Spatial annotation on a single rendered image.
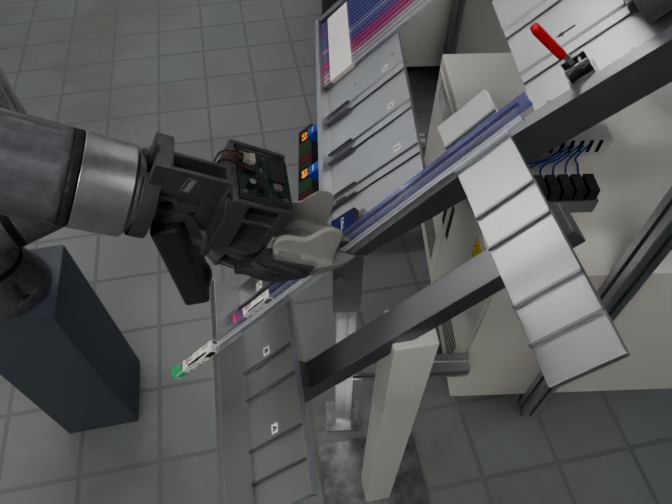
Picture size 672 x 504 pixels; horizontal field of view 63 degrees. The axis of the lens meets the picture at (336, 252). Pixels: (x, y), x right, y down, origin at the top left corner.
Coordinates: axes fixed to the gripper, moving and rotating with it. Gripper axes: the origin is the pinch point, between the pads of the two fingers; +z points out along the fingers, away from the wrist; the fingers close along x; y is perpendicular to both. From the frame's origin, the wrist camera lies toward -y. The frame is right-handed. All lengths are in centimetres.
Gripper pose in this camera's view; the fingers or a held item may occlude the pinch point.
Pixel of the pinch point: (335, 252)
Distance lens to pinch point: 54.8
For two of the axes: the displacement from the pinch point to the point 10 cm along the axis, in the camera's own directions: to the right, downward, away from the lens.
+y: 4.9, -5.9, -6.4
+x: -1.7, -7.9, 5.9
